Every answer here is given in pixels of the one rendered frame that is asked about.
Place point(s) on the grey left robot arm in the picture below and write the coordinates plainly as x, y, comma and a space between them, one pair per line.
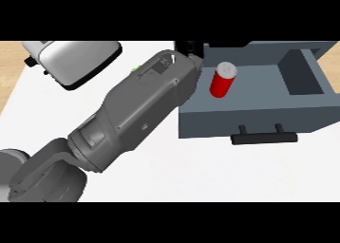
130, 107

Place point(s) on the red can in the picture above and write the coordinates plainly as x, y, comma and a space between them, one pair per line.
222, 84

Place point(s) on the grey open drawer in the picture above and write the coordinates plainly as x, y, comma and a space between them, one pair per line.
257, 85

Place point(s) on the grey drawer front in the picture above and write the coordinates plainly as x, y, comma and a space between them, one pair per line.
251, 121

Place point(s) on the silver toaster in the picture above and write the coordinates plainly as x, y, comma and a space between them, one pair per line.
77, 60

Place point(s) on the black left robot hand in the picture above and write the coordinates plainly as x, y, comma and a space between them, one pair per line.
188, 48

